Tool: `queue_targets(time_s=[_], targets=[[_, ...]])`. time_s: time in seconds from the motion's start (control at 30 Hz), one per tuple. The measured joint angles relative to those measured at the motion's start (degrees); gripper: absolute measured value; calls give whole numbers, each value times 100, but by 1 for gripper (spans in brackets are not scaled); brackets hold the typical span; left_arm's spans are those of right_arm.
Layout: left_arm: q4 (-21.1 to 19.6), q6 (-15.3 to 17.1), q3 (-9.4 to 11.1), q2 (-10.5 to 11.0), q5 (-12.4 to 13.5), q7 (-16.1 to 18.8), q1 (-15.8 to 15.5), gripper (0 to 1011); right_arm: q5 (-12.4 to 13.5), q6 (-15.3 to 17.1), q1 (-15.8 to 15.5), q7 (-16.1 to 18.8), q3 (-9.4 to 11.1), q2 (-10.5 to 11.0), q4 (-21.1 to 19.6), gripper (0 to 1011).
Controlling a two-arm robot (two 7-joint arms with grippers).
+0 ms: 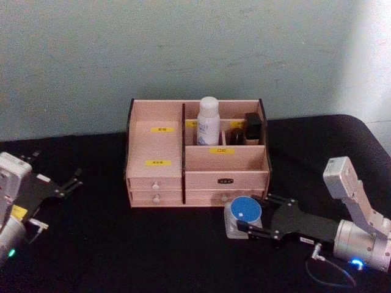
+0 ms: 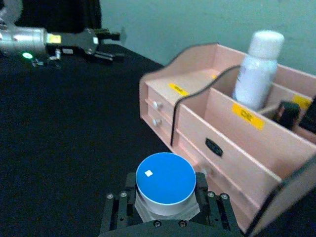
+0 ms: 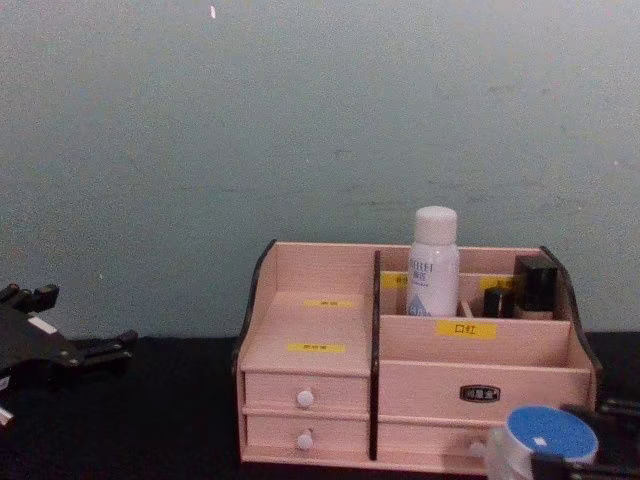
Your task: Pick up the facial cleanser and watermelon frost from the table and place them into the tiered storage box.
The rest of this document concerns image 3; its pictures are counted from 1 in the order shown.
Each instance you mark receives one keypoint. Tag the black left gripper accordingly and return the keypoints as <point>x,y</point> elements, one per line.
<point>30,350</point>

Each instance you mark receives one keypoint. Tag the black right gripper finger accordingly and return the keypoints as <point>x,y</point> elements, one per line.
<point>617,407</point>
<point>582,467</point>

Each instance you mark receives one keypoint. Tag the white jar with blue lid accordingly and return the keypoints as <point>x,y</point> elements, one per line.
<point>550,432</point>

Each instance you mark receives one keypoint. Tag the black table cloth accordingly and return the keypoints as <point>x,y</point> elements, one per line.
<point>165,425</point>

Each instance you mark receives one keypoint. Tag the tall black-capped cosmetic bottle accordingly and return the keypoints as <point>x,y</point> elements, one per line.
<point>537,282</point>

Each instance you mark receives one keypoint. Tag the short black lipstick tube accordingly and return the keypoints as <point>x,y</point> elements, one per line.
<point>497,302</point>

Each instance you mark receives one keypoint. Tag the wide pink drawer white knob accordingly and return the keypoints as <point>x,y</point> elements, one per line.
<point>425,440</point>

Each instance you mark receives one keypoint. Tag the small pink drawer white knob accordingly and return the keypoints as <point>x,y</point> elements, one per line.
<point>270,432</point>
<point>270,392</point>

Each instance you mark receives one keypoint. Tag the white spray bottle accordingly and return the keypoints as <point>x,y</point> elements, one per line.
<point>434,270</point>

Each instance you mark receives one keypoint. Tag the pink wooden desktop organizer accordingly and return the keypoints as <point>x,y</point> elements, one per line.
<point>320,320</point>

